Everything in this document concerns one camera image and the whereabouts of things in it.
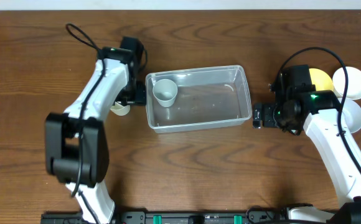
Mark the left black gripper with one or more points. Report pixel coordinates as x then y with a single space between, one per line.
139 94

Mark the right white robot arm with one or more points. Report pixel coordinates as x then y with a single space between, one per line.
318 114

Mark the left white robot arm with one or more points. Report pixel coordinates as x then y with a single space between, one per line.
76 149

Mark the grey plastic cup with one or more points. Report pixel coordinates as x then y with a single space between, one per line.
165 92

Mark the white bowl upper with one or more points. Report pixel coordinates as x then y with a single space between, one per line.
354 85

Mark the clear plastic container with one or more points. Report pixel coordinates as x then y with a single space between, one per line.
210 97

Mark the white plastic cup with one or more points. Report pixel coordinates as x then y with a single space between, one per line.
119 109

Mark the white bowl lower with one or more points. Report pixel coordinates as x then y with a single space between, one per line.
352 114

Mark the white bowl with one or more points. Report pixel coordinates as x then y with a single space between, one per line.
352 114
354 85

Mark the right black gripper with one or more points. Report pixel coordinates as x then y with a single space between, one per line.
262 116

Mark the yellow plastic bowl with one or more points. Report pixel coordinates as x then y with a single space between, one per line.
321 80

